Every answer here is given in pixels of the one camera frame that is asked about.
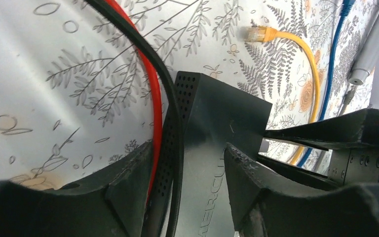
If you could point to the black network switch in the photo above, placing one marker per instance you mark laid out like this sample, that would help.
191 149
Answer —
214 114

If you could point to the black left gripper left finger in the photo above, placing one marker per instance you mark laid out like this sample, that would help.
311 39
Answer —
108 203

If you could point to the small metal coupler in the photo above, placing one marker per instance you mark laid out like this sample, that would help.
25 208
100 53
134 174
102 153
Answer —
264 147

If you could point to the silver microphone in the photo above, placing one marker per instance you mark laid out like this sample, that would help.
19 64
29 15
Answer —
367 57

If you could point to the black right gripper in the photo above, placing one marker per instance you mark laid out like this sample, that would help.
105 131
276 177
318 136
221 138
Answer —
354 137

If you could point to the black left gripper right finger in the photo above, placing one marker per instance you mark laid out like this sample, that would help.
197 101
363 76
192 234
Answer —
265 203

